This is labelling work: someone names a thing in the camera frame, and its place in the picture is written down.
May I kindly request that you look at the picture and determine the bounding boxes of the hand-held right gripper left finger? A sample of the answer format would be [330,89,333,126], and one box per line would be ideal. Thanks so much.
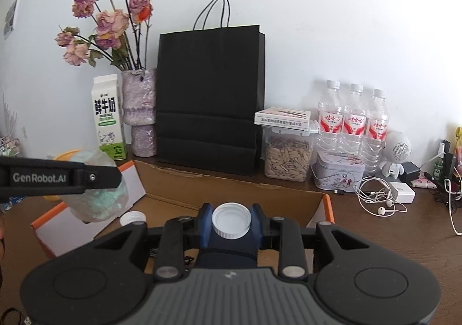
[92,203,213,280]

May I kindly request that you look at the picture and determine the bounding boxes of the white charger block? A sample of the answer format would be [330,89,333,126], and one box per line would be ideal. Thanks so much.
[388,182,416,203]

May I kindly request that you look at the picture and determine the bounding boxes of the white wired earphones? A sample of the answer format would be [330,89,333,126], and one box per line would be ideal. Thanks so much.
[357,176,408,217]

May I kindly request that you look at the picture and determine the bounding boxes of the black paper bag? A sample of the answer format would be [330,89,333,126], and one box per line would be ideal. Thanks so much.
[156,0,266,177]

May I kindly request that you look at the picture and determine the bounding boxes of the navy zip pouch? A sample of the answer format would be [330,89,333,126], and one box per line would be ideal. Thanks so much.
[197,235,260,270]

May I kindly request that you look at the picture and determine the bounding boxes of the black phone stand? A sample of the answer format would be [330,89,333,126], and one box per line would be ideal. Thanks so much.
[442,139,457,189]

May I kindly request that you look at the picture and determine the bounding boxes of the white robot speaker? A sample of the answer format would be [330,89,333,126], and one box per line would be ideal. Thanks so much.
[379,130,412,178]

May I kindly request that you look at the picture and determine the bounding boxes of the yellow snack packet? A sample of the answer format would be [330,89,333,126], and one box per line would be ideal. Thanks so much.
[454,126,462,167]

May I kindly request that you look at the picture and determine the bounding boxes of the iridescent plastic bag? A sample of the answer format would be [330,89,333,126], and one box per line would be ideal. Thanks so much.
[59,150,129,223]

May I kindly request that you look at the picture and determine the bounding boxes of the purple mottled vase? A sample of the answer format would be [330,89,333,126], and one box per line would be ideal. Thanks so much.
[121,68,158,158]

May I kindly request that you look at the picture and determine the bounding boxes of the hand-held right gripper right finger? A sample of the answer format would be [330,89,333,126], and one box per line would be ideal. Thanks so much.
[251,203,372,279]

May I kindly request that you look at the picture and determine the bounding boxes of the black power adapter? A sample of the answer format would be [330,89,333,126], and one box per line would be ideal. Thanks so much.
[400,161,421,183]

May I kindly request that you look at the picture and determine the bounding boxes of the wall poster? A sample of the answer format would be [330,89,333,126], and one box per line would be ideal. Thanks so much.
[3,0,21,40]

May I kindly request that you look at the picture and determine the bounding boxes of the grey floral tin box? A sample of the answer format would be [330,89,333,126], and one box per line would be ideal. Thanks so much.
[311,151,366,191]

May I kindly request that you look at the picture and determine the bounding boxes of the clear seed container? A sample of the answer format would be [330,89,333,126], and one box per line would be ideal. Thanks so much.
[263,119,320,181]

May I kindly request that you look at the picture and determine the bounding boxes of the white green milk carton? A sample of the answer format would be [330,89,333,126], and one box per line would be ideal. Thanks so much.
[91,74,128,161]

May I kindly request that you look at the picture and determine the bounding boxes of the metal storage rack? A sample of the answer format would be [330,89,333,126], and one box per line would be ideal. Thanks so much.
[0,134,20,158]

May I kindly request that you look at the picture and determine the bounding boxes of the small green bottle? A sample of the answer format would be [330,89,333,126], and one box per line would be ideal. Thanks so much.
[433,143,445,181]

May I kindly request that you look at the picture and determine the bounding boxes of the clear water bottle red label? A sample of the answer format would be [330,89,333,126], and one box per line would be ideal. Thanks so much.
[318,80,344,152]
[364,89,390,167]
[342,83,367,153]

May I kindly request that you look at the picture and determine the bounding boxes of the pink flat case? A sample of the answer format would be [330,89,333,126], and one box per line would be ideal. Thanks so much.
[411,177,439,189]

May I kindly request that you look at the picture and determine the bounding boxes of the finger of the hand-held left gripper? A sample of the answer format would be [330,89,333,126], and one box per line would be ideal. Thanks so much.
[77,162,122,191]

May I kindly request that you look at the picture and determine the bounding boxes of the dried rose bouquet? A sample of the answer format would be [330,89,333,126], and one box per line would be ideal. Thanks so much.
[55,0,152,71]

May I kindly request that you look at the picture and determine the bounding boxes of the flat white printed box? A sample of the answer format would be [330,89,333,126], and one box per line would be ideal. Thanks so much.
[254,107,312,131]

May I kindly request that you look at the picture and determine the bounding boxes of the white charging cable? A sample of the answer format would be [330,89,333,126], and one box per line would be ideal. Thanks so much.
[446,177,462,235]

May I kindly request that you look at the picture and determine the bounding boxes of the yellow mug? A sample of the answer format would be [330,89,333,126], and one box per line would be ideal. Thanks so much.
[43,149,84,202]

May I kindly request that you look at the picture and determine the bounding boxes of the red orange cardboard box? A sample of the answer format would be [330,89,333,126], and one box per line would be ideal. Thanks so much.
[31,160,334,268]

